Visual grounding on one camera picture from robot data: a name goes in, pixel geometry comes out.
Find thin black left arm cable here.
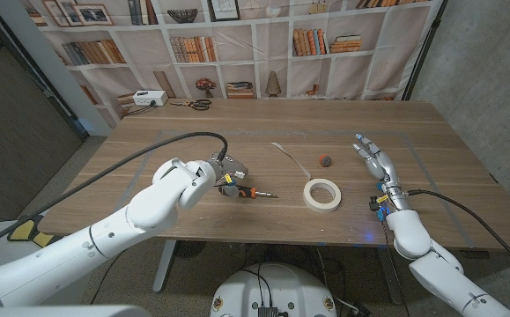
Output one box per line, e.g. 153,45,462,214
87,253,123,306

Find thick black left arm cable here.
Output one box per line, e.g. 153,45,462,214
0,130,230,256

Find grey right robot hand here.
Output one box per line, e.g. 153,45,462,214
352,133,413,215

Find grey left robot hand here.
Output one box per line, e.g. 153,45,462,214
207,151,250,198

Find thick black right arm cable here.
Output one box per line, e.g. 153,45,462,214
403,188,510,283

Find white power strip box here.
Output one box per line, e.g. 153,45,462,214
132,90,169,107

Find black backdrop stand pole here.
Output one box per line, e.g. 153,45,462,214
402,0,449,101

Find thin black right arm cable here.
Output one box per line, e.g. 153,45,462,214
380,210,412,317

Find grey table leg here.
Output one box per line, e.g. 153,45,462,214
377,246,405,306

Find black ribbed round object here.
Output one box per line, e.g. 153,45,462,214
174,240,207,260

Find yellow black floor pad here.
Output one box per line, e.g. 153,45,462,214
6,214,64,250

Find white masking tape roll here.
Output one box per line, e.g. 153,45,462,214
270,141,343,214

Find black orange handled screwdriver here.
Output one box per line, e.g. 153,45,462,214
218,184,279,200

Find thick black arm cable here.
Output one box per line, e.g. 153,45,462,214
0,130,230,256
403,188,510,283

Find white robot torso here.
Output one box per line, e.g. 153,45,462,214
210,262,338,317

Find white table leg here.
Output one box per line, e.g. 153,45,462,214
152,240,180,294

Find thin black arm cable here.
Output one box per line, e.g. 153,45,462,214
380,210,412,317
87,253,123,306

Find black power strip cord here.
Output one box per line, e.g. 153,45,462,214
124,100,158,118

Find black orange scissors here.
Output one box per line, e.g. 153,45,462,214
170,99,213,112

